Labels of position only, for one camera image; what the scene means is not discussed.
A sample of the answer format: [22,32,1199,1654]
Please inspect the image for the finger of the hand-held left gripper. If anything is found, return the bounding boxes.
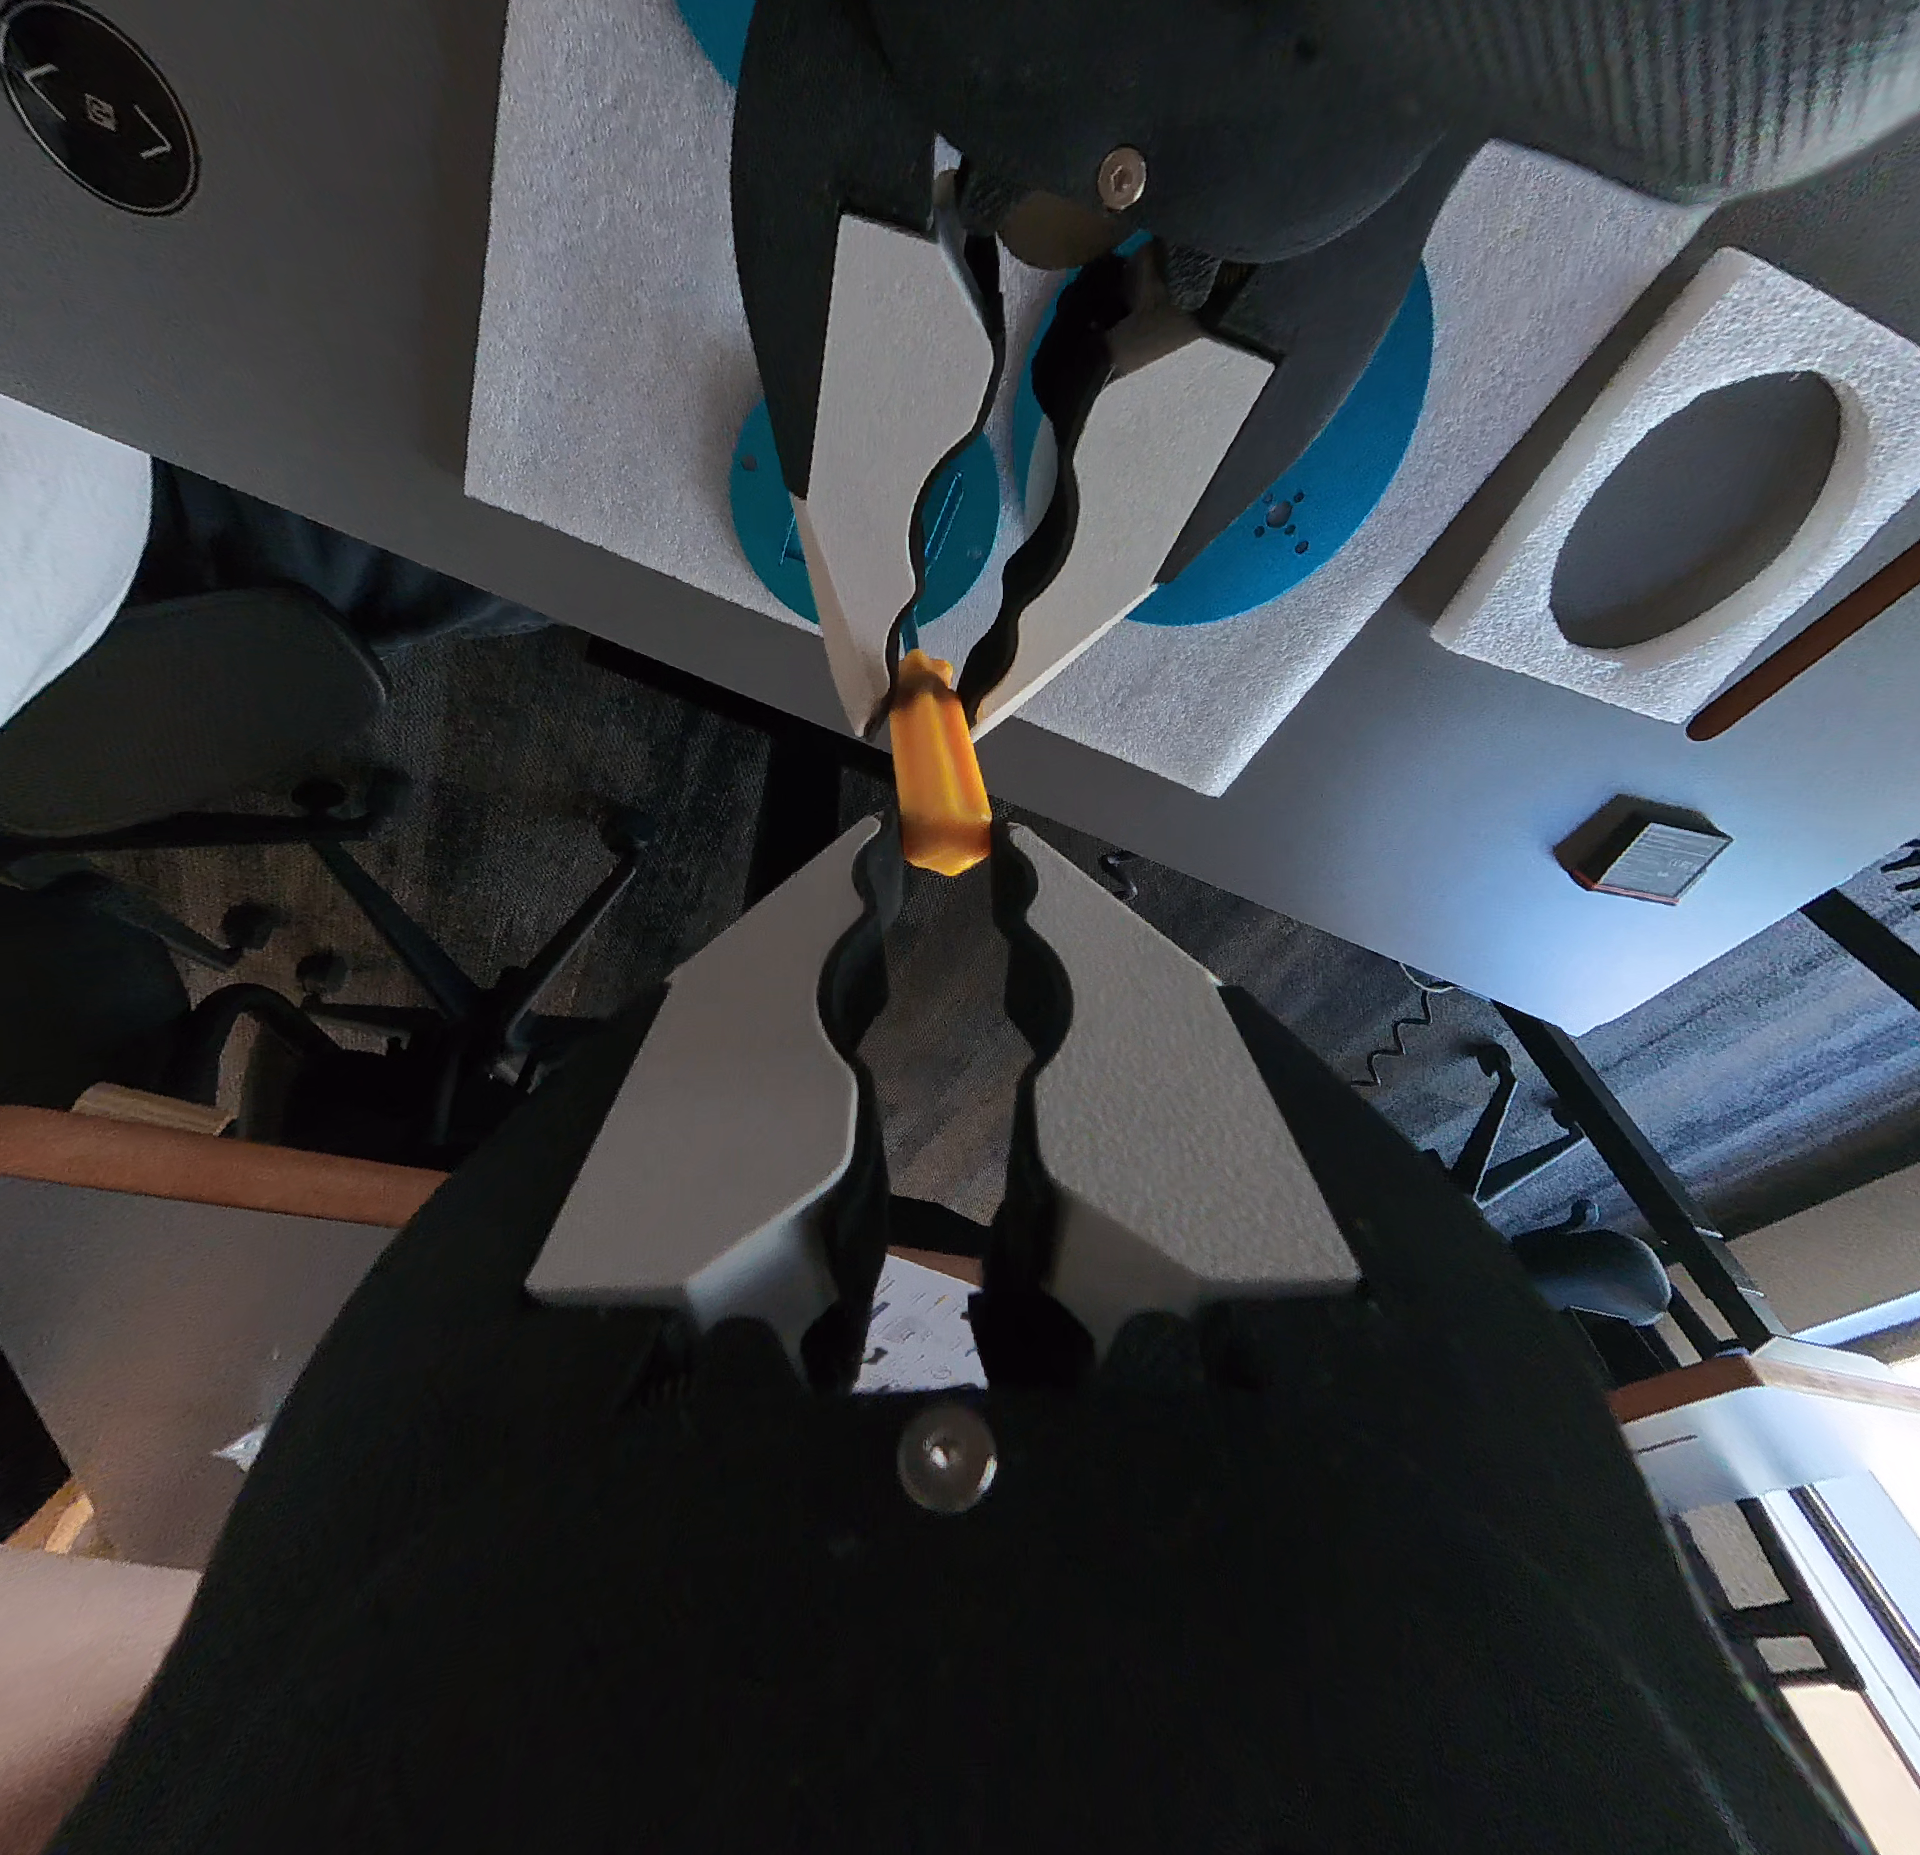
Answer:
[952,328,1284,731]
[786,205,1009,746]

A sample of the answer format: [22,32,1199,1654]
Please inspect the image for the white foam sheet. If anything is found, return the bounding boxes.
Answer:
[464,0,1712,799]

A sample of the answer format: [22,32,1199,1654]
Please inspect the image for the printed paper sheet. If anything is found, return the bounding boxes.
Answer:
[855,1254,991,1396]

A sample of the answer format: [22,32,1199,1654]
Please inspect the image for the black office chair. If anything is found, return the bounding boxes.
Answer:
[1441,1043,1674,1337]

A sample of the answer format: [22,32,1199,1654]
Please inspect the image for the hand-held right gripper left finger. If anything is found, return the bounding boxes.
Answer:
[526,814,894,1389]

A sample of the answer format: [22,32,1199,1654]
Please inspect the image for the round black desk control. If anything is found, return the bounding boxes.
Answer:
[0,0,201,215]

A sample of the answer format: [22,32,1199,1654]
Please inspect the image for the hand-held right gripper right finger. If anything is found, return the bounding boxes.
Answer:
[980,819,1368,1365]

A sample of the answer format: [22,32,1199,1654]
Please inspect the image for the blue disc with rectangular slot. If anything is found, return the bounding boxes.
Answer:
[1011,226,1435,626]

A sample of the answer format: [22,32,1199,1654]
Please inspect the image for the white foam frame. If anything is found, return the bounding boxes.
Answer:
[1426,247,1920,725]

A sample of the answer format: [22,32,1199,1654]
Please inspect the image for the person's white shirt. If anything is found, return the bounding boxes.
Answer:
[0,392,156,723]

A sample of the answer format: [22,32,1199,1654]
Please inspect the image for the black coiled cable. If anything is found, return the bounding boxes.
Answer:
[1349,970,1455,1095]

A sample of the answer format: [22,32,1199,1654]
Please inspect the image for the blue round plate with bracket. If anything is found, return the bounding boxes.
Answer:
[728,392,1002,628]

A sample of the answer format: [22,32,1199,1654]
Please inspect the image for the yellow-handled screwdriver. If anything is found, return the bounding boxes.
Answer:
[886,610,998,880]

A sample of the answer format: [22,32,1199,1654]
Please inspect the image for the adjacent grey desk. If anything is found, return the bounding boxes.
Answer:
[1687,540,1920,746]

